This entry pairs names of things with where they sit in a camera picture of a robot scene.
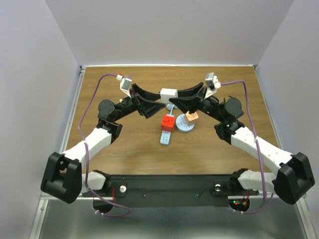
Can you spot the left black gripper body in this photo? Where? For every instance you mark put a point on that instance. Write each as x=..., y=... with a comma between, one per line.
x=129, y=105

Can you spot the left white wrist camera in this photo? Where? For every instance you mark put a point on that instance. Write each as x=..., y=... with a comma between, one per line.
x=125, y=83

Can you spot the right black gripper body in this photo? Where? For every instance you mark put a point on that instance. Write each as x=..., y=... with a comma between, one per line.
x=210, y=106

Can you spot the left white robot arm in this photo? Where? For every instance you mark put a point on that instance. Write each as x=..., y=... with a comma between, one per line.
x=63, y=178

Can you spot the beige cube socket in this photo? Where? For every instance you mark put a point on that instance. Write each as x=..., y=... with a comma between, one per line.
x=191, y=118

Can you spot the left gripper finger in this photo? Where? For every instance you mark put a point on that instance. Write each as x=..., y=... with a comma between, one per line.
x=144, y=90
x=149, y=106

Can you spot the round blue socket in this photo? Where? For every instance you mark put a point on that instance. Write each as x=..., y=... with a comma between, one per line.
x=181, y=124

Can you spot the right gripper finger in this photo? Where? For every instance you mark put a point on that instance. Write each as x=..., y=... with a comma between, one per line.
x=187, y=104
x=190, y=91

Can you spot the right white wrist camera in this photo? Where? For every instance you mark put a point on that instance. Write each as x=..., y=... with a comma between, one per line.
x=212, y=84

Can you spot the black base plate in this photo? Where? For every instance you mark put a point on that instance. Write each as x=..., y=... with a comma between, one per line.
x=141, y=191

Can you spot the blue power strip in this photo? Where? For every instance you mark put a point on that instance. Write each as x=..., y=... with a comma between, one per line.
x=165, y=138

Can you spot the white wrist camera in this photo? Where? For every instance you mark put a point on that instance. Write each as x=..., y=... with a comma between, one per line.
x=125, y=83
x=212, y=84

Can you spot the red cube socket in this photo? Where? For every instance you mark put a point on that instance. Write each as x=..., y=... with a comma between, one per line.
x=167, y=123

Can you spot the white cube charger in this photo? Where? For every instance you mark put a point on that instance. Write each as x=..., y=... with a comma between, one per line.
x=169, y=95

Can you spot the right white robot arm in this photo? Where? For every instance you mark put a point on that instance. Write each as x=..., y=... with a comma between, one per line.
x=287, y=175

